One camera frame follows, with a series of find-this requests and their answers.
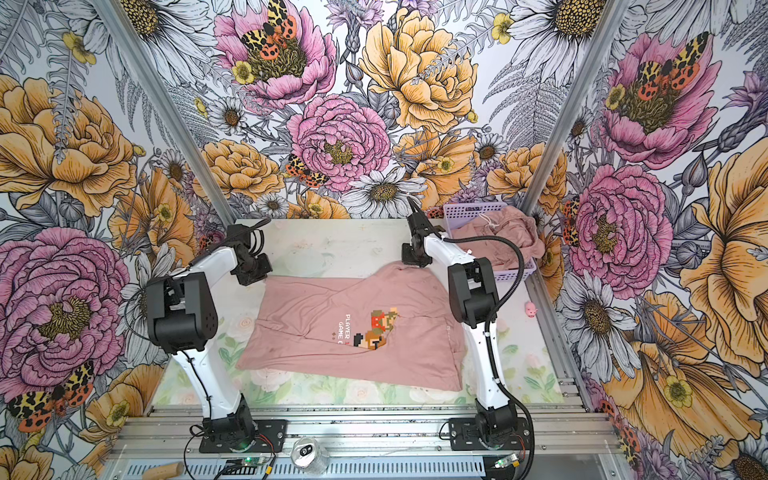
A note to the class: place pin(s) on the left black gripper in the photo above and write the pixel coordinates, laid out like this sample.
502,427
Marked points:
265,268

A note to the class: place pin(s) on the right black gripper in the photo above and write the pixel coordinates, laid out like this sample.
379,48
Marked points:
407,258

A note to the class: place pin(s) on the lavender plastic laundry basket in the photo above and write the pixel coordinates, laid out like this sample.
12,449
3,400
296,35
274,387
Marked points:
474,211

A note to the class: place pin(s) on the pink printed t-shirt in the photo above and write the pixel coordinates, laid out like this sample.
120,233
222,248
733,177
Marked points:
393,327

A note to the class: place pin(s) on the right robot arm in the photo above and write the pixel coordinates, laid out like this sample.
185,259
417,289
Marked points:
474,302

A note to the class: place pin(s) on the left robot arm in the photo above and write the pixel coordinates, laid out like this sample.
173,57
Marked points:
182,320

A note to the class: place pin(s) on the pink garment in basket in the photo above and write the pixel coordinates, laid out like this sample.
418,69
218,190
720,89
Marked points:
501,256

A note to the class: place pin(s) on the small pink pig toy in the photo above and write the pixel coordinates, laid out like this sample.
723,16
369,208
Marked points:
530,309

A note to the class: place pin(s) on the silver drink can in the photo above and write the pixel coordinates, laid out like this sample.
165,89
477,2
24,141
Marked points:
309,456

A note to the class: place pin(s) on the wooden block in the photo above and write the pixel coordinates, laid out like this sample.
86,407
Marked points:
164,472

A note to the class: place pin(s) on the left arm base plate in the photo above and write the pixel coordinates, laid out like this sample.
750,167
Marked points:
233,436

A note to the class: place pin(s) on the aluminium frame rail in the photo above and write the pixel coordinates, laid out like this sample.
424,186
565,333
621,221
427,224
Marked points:
373,430

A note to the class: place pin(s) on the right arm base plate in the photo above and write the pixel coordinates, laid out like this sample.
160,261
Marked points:
464,435

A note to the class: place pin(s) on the white perforated cable duct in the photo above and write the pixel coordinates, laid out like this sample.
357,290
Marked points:
455,467

